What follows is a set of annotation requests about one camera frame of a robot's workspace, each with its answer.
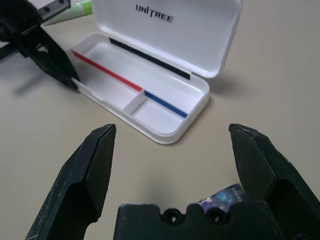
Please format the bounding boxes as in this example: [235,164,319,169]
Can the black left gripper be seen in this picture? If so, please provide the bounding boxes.
[0,0,81,90]

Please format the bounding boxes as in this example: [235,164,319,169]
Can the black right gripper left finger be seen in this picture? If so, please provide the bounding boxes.
[24,123,117,240]

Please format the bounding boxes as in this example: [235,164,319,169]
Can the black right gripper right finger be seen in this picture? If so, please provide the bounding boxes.
[228,123,320,240]

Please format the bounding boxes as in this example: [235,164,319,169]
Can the small holographic eraser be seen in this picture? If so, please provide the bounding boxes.
[197,183,247,213]

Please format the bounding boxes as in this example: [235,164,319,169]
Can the white plastic pencil case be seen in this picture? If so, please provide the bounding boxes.
[41,0,243,145]

